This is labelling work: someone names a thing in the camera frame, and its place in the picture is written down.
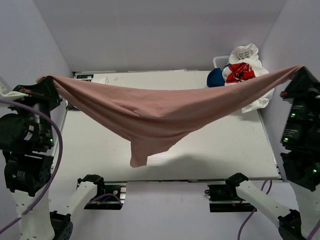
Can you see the white red print t shirt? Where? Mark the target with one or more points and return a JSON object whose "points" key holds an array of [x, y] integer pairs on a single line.
{"points": [[243, 71]]}

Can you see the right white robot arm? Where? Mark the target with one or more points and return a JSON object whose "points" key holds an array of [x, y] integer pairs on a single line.
{"points": [[301, 138]]}

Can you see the pink t shirt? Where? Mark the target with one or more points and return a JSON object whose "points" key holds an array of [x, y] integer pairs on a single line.
{"points": [[155, 120]]}

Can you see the white plastic basket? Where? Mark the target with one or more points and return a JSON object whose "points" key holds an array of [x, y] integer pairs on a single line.
{"points": [[221, 61]]}

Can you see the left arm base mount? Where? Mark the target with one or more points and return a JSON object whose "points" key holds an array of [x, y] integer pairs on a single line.
{"points": [[111, 198]]}

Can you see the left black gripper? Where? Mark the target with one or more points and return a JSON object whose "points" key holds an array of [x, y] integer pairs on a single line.
{"points": [[46, 90]]}

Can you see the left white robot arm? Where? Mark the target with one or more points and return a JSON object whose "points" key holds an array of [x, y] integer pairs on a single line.
{"points": [[26, 134]]}

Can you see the white text t shirt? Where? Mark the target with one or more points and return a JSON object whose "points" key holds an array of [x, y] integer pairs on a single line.
{"points": [[245, 54]]}

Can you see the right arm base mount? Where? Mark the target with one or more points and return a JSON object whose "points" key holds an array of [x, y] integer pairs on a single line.
{"points": [[223, 199]]}

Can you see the blue t shirt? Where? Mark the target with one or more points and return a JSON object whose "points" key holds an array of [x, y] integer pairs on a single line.
{"points": [[215, 78]]}

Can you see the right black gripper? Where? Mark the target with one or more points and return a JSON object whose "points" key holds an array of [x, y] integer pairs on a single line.
{"points": [[304, 85]]}

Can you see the folded white t shirt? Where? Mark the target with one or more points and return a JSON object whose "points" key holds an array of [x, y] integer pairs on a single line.
{"points": [[101, 80]]}

